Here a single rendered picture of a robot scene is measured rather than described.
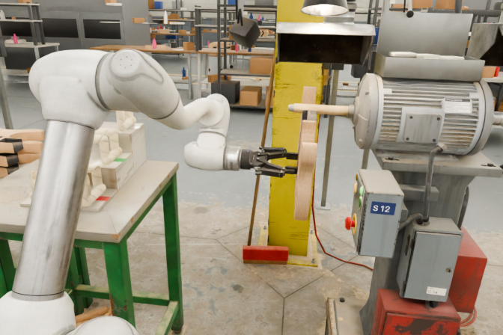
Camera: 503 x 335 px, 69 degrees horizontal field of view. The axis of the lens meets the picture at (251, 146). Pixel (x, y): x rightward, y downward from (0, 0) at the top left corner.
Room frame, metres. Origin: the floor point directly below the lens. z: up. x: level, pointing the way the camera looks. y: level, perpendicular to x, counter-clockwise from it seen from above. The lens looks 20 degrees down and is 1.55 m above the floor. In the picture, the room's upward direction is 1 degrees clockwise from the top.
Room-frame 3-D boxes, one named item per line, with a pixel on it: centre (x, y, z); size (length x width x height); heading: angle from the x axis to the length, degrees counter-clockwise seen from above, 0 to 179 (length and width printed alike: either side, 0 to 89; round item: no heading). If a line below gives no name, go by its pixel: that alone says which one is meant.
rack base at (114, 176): (1.30, 0.61, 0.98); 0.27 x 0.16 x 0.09; 87
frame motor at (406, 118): (1.19, -0.54, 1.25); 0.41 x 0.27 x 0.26; 83
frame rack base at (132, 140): (1.45, 0.60, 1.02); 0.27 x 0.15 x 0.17; 87
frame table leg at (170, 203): (1.47, 0.36, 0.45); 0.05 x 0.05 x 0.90; 83
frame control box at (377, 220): (0.96, -0.43, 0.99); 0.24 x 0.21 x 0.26; 83
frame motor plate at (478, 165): (1.19, -0.61, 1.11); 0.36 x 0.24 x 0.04; 83
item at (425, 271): (1.04, -0.59, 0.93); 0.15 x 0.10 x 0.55; 83
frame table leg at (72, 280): (1.54, 0.90, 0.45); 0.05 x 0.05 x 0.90; 83
